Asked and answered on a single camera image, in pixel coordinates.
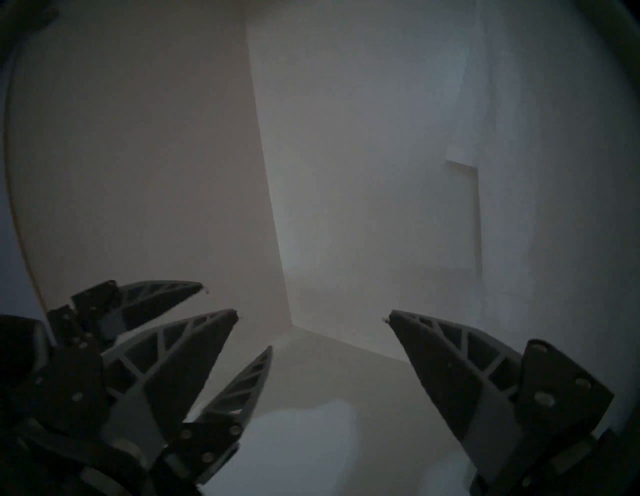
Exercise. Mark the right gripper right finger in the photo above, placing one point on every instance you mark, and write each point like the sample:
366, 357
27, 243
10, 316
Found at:
460, 380

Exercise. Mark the white wardrobe carcass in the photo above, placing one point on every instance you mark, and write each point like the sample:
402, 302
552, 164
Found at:
175, 150

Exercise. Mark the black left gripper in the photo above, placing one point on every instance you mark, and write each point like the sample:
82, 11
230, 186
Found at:
25, 350

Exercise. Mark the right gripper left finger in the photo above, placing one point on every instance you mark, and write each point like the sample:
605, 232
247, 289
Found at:
170, 380

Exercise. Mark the lilac wardrobe door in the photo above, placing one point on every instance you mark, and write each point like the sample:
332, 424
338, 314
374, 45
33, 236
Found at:
15, 270

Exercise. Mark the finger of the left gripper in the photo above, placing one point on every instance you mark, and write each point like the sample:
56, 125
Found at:
235, 405

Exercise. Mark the long white short-sleeve shirt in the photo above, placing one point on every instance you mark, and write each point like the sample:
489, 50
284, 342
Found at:
550, 175

